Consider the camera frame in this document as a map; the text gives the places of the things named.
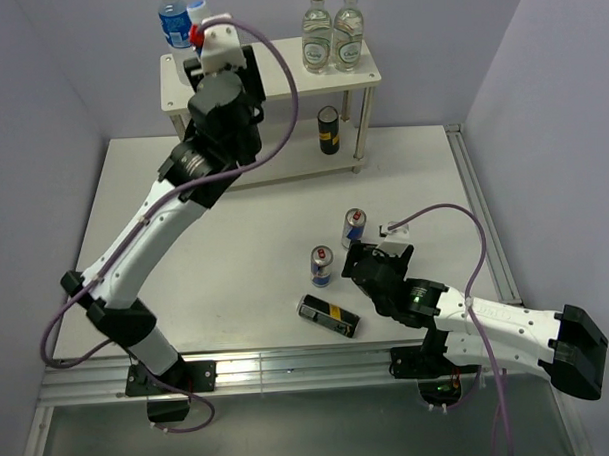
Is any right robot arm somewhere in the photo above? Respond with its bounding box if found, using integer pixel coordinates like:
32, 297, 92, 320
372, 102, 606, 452
342, 241, 609, 400

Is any blue-label water bottle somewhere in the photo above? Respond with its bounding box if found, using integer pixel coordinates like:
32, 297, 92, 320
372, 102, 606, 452
158, 0, 193, 85
186, 0, 212, 26

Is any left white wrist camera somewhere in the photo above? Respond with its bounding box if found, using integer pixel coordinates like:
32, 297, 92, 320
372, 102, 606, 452
190, 13, 247, 74

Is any white two-tier shelf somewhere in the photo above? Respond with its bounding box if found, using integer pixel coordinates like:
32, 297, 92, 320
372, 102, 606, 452
158, 32, 387, 194

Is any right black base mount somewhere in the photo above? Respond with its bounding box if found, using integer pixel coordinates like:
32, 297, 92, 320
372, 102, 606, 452
383, 341, 480, 411

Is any right green-cap glass bottle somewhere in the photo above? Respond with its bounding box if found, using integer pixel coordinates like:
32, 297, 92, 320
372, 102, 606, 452
332, 0, 365, 72

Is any aluminium front rail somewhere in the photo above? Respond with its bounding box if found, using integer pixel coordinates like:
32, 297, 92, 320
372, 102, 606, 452
35, 328, 564, 404

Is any green-cap glass bottle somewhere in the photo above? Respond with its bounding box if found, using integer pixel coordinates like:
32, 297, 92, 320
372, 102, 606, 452
301, 0, 333, 74
332, 0, 365, 72

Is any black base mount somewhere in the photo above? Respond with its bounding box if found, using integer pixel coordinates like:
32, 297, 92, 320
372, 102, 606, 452
124, 357, 217, 435
383, 341, 480, 411

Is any aluminium rail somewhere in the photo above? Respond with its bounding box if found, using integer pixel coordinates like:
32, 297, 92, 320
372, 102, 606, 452
443, 120, 555, 354
35, 328, 564, 404

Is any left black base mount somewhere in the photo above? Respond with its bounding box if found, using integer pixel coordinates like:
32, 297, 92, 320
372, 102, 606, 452
124, 357, 217, 435

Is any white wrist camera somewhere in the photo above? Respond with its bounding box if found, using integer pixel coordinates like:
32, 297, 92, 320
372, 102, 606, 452
376, 222, 411, 257
190, 13, 247, 74

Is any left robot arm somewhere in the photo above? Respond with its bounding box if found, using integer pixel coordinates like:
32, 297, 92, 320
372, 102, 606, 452
61, 45, 266, 392

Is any aluminium right side rail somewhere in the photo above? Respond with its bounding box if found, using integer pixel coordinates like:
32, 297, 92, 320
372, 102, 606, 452
443, 120, 555, 354

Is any left green-cap glass bottle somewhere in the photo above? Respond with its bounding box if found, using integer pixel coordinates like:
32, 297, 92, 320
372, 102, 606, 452
301, 0, 333, 74

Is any Red Bull can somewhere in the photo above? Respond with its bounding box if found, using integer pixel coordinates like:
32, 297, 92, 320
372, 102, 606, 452
310, 245, 334, 288
341, 208, 367, 250

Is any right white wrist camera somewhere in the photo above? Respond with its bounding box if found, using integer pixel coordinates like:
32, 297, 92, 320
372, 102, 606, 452
376, 222, 411, 257

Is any dark coffee can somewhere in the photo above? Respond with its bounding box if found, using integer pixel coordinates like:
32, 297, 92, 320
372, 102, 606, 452
317, 106, 341, 155
297, 295, 361, 339

